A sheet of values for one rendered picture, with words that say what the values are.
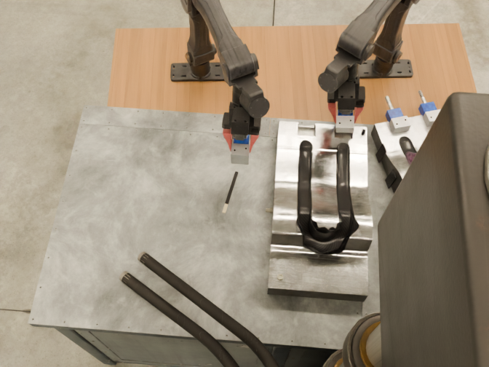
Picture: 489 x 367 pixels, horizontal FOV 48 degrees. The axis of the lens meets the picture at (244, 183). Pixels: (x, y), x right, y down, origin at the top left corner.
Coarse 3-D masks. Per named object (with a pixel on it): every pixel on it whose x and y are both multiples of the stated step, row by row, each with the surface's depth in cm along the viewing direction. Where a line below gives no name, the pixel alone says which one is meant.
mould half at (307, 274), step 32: (288, 128) 163; (320, 128) 163; (288, 160) 158; (320, 160) 158; (352, 160) 158; (288, 192) 152; (320, 192) 153; (352, 192) 153; (288, 224) 144; (320, 224) 144; (288, 256) 148; (320, 256) 148; (352, 256) 148; (288, 288) 144; (320, 288) 144; (352, 288) 144
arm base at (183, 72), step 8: (176, 64) 184; (184, 64) 184; (200, 64) 176; (208, 64) 178; (216, 64) 184; (176, 72) 182; (184, 72) 182; (192, 72) 180; (200, 72) 178; (208, 72) 181; (216, 72) 182; (176, 80) 181; (184, 80) 181; (192, 80) 181; (200, 80) 181; (208, 80) 181; (216, 80) 182; (224, 80) 182
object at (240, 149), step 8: (248, 136) 154; (232, 144) 152; (240, 144) 152; (248, 144) 152; (232, 152) 151; (240, 152) 151; (248, 152) 151; (232, 160) 154; (240, 160) 153; (248, 160) 153
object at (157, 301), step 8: (120, 280) 150; (128, 280) 148; (136, 280) 148; (136, 288) 146; (144, 288) 146; (144, 296) 145; (152, 296) 144; (160, 296) 145; (152, 304) 144; (160, 304) 143; (168, 304) 143; (168, 312) 141; (176, 312) 141; (176, 320) 140; (184, 320) 139; (192, 320) 140; (184, 328) 139; (192, 328) 138
